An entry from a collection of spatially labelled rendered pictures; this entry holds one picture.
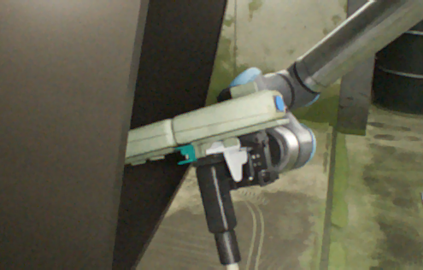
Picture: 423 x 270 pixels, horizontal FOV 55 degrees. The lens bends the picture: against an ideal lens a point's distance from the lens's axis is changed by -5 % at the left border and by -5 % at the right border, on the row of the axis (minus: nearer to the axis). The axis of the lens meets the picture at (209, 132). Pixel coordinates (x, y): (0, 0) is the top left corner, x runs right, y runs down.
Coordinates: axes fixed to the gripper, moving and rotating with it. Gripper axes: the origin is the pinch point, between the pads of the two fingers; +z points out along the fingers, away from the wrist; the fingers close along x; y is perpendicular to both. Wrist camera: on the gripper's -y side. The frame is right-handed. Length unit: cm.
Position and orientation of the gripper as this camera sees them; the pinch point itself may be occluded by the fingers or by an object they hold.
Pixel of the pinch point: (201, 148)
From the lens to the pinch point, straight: 58.2
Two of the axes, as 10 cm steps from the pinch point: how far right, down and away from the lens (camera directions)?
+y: 2.0, 9.8, -0.7
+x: -8.3, 2.1, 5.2
